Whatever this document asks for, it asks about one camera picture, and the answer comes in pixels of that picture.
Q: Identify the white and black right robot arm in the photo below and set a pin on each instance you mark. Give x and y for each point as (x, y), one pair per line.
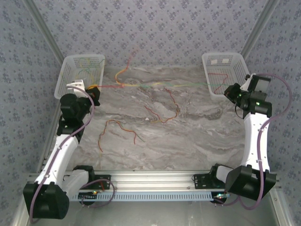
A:
(254, 136)

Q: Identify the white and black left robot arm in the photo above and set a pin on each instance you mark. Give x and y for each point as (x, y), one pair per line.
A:
(61, 155)

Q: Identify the white perforated basket with stickers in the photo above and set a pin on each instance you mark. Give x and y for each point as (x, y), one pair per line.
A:
(235, 68)

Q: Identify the white perforated plastic basket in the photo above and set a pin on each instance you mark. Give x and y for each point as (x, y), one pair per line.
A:
(68, 75)

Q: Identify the white sticker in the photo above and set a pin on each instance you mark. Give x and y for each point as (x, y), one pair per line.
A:
(214, 62)
(225, 61)

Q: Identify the small black controller board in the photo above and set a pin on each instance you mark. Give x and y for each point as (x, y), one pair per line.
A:
(88, 197)
(219, 198)

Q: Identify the grey metal bottom panel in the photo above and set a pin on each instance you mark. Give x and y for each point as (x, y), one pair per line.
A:
(152, 214)

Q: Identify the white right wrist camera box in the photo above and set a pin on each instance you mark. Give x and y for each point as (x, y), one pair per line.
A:
(247, 82)

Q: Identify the aluminium frame post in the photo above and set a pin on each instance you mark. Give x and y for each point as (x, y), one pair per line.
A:
(258, 26)
(42, 26)

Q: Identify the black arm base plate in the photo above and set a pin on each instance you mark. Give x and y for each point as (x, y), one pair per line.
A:
(105, 181)
(200, 181)

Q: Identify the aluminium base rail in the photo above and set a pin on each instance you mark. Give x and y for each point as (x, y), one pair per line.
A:
(152, 180)

